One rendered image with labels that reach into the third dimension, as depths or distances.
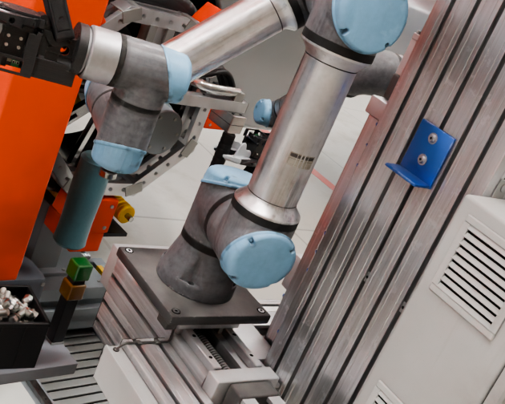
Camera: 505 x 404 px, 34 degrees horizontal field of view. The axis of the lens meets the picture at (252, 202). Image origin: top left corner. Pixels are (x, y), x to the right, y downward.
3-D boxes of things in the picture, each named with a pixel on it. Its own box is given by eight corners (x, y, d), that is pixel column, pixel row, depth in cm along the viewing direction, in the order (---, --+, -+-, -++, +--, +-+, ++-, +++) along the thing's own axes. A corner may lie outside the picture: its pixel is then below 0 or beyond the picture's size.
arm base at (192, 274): (247, 304, 152) (267, 259, 149) (179, 304, 143) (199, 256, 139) (208, 260, 163) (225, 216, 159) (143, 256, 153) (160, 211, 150)
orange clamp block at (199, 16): (194, 38, 231) (217, 18, 232) (210, 50, 227) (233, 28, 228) (183, 22, 226) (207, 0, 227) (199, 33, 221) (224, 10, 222)
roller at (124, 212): (87, 179, 261) (93, 163, 259) (135, 228, 243) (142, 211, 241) (71, 178, 257) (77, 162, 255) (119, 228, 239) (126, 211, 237)
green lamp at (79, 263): (80, 271, 180) (86, 256, 178) (89, 281, 177) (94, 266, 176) (64, 272, 177) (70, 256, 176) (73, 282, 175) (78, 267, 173)
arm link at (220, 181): (233, 225, 157) (260, 163, 152) (255, 262, 146) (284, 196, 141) (175, 213, 152) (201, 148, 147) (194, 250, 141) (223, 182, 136)
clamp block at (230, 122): (220, 119, 225) (228, 102, 223) (240, 135, 219) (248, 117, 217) (207, 118, 221) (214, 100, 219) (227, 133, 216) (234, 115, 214)
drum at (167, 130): (132, 123, 232) (149, 78, 227) (174, 159, 219) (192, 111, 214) (90, 119, 222) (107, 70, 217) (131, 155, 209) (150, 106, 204)
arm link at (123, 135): (129, 151, 130) (151, 87, 126) (143, 183, 120) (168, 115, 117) (80, 139, 126) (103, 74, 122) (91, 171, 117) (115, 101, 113)
